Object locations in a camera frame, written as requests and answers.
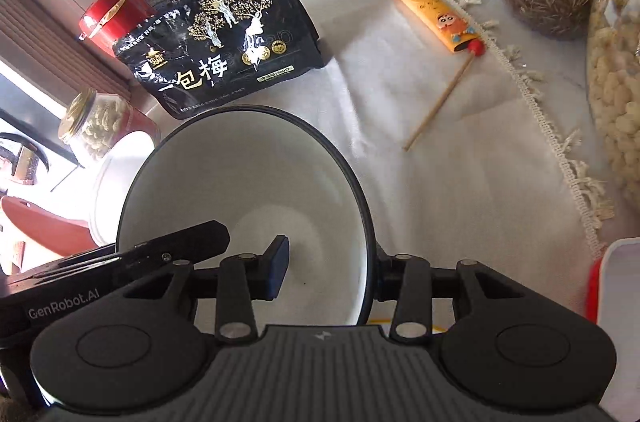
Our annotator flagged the white plastic tray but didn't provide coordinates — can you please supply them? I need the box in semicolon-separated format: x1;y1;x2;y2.
598;238;640;421

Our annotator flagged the white bowl with black rim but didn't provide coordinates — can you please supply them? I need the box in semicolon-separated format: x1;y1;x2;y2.
116;106;375;327

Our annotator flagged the peanut jar with gold lid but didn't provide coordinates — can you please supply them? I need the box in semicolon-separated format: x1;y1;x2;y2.
58;89;160;168

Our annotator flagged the wooden stick with red tip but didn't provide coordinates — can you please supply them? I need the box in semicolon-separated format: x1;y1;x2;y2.
402;39;486;151

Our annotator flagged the large glass jar of peanuts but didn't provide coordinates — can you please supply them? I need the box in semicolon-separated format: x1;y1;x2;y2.
587;0;639;208

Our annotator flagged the white fringed table cloth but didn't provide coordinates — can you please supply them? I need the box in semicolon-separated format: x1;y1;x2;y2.
248;0;608;313

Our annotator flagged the red canister with gold band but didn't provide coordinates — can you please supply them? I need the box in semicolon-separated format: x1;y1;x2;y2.
78;0;155;58

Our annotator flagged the orange chair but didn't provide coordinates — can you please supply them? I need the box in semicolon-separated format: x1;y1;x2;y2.
1;196;98;257

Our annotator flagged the black plum snack bag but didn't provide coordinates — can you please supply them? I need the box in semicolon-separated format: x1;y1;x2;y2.
113;0;324;120

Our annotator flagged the orange cartoon chopstick sleeve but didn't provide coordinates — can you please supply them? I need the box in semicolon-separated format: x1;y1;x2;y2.
399;0;480;52

